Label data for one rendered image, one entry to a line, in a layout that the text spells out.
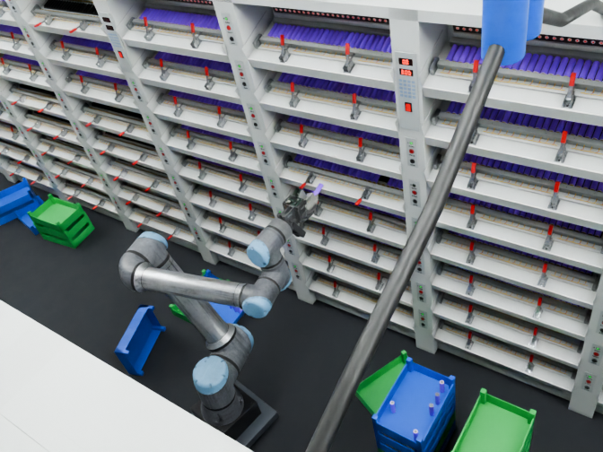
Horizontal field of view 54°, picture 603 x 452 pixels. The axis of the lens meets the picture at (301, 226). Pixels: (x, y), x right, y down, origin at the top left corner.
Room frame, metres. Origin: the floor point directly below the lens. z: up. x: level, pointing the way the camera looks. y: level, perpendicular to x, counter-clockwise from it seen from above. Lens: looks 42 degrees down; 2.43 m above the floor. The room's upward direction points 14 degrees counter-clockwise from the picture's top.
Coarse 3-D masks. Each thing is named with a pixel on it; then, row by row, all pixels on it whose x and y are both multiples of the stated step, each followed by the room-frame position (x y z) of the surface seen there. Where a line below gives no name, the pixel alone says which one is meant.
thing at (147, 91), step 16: (96, 0) 2.57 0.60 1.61; (112, 0) 2.55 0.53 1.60; (128, 0) 2.60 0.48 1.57; (144, 0) 2.66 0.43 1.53; (112, 16) 2.53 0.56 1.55; (128, 48) 2.53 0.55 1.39; (144, 48) 2.59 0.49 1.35; (128, 80) 2.58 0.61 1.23; (144, 96) 2.53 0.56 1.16; (144, 112) 2.56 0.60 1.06; (160, 128) 2.53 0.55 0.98; (160, 144) 2.56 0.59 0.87; (176, 160) 2.54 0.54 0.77; (176, 176) 2.54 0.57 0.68; (176, 192) 2.58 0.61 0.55; (192, 208) 2.53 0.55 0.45; (192, 224) 2.56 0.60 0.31; (208, 256) 2.55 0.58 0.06
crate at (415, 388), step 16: (416, 368) 1.30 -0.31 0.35; (400, 384) 1.26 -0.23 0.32; (416, 384) 1.24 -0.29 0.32; (432, 384) 1.23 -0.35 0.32; (448, 384) 1.21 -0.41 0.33; (384, 400) 1.18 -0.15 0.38; (400, 400) 1.19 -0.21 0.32; (416, 400) 1.18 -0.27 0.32; (432, 400) 1.16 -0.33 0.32; (448, 400) 1.14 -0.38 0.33; (384, 416) 1.14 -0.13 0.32; (400, 416) 1.13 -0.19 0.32; (416, 416) 1.11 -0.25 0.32; (432, 416) 1.10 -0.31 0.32; (384, 432) 1.08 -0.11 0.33; (400, 432) 1.06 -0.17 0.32; (432, 432) 1.04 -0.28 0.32; (416, 448) 0.99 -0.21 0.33
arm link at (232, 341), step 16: (144, 240) 1.76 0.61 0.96; (160, 240) 1.77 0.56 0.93; (144, 256) 1.69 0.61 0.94; (160, 256) 1.72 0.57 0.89; (176, 304) 1.66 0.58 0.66; (192, 304) 1.65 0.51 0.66; (208, 304) 1.68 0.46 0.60; (192, 320) 1.63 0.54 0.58; (208, 320) 1.63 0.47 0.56; (208, 336) 1.60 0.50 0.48; (224, 336) 1.60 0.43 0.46; (240, 336) 1.63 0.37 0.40; (224, 352) 1.56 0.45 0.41; (240, 352) 1.57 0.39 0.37; (240, 368) 1.52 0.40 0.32
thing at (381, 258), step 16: (304, 224) 2.08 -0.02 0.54; (320, 224) 2.04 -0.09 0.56; (304, 240) 2.01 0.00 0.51; (320, 240) 1.97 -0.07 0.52; (336, 240) 1.93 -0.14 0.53; (352, 240) 1.90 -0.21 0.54; (368, 240) 1.85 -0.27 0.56; (352, 256) 1.83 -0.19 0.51; (368, 256) 1.80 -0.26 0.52; (384, 256) 1.77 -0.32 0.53
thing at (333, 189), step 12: (288, 156) 2.09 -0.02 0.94; (276, 168) 2.04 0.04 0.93; (288, 180) 2.02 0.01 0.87; (300, 180) 1.98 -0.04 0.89; (324, 180) 1.92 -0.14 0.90; (324, 192) 1.90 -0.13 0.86; (336, 192) 1.84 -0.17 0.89; (348, 192) 1.82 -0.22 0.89; (360, 192) 1.80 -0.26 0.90; (372, 192) 1.77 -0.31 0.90; (372, 204) 1.73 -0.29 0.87; (384, 204) 1.70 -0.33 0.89; (396, 204) 1.68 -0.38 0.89
